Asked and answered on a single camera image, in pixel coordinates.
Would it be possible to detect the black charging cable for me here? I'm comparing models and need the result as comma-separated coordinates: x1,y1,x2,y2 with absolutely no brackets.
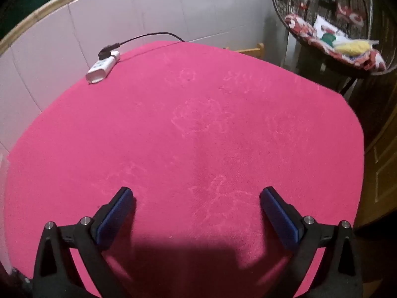
99,32,185,61

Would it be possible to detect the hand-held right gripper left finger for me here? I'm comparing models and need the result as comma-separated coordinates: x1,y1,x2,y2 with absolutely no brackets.
33,187,134,298

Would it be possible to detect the red white patterned cushion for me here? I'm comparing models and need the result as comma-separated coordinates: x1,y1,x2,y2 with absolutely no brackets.
284,1,387,72

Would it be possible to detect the bamboo wall trim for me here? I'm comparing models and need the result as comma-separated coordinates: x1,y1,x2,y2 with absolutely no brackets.
0,0,270,55

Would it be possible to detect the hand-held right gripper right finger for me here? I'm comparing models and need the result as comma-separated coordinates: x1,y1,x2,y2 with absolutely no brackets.
259,186,363,298

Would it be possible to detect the small wooden stool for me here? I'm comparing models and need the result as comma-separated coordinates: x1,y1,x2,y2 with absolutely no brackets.
225,43,265,59

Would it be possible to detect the wooden door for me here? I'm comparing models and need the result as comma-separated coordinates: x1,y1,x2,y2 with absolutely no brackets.
354,6,397,227

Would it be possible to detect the white power strip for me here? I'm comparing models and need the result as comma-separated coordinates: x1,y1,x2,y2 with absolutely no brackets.
86,50,121,84

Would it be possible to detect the yellow soft toy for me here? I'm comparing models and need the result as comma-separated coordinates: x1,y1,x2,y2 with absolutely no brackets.
333,39,379,57

